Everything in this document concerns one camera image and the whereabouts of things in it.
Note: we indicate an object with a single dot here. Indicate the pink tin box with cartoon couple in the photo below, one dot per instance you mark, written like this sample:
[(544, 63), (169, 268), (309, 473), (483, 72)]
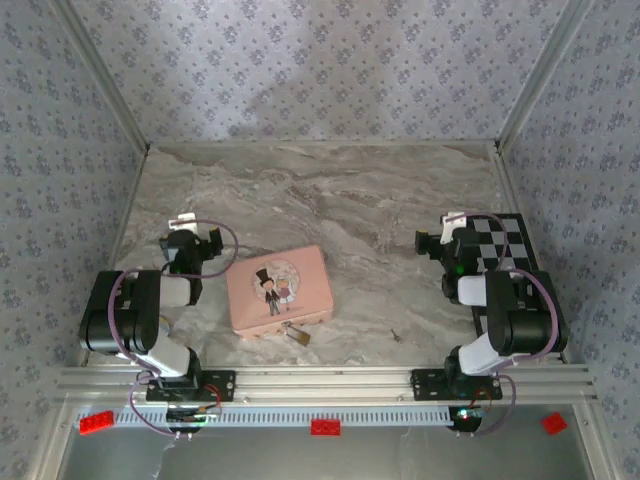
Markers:
[(300, 280)]

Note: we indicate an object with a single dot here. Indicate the small metal key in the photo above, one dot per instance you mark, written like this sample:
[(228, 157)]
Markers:
[(395, 335)]

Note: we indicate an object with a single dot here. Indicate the small brass padlock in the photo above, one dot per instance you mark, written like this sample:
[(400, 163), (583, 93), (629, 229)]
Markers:
[(303, 338)]

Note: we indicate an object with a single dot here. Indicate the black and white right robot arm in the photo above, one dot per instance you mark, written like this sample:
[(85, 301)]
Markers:
[(525, 320)]

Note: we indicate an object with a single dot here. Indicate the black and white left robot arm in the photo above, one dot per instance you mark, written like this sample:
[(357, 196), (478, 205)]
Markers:
[(115, 315)]

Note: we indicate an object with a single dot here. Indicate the black and grey checkerboard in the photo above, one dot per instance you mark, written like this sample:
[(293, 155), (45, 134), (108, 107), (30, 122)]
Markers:
[(500, 240)]

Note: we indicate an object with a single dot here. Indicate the long red toy brick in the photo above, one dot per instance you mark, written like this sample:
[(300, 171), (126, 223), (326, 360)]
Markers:
[(96, 423)]

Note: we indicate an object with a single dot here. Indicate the square red toy brick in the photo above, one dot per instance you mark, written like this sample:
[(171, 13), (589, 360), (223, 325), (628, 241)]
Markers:
[(554, 424)]

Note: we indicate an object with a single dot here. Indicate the grey metal lower shelf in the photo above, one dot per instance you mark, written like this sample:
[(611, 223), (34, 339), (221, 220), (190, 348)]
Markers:
[(350, 460)]

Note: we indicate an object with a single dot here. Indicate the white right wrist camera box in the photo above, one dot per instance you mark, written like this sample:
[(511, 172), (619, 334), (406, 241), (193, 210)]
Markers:
[(452, 222)]

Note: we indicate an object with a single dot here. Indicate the aluminium side rail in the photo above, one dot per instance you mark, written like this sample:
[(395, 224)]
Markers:
[(509, 190), (123, 225)]

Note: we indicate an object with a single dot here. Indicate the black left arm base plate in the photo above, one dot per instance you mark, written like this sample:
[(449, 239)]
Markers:
[(220, 385)]

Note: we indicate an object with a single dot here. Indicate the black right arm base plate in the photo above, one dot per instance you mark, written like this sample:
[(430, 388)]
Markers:
[(425, 385)]

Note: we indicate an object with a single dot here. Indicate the aluminium back rail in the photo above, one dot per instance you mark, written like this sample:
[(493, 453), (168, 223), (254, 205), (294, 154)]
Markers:
[(320, 144)]

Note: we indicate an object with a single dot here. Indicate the aluminium front rail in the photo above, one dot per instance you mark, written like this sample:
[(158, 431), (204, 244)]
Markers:
[(320, 382)]

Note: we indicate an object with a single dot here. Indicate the aluminium corner post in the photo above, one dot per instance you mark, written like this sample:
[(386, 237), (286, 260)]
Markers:
[(541, 75)]

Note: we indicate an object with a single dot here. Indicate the aluminium frame leg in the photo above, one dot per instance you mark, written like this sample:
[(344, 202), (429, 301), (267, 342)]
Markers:
[(52, 445), (595, 445)]

